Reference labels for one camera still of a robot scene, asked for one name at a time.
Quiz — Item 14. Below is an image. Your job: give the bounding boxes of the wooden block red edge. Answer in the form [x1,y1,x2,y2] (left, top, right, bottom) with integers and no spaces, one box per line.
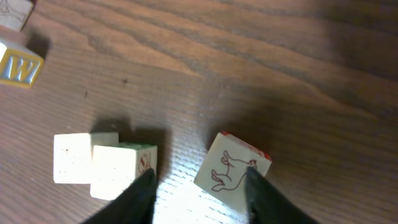
[194,131,272,212]

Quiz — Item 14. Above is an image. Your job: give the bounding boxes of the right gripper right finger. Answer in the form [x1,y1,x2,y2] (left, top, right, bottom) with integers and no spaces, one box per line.
[244,167,318,224]

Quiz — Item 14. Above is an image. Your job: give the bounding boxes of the wooden block yellow W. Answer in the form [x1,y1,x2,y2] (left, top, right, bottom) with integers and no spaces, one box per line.
[1,39,44,88]

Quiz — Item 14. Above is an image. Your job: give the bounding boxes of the wooden block plain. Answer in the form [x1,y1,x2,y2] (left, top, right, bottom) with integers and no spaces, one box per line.
[53,132,119,184]

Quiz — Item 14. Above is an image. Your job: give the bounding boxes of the wooden block top right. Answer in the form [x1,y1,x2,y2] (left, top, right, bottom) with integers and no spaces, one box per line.
[1,0,34,32]

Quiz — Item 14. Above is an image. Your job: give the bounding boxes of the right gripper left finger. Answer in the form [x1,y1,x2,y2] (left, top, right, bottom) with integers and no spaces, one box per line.
[83,168,157,224]

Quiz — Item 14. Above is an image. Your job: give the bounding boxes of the wooden block green edge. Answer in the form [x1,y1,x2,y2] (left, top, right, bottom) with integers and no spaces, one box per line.
[90,142,157,200]

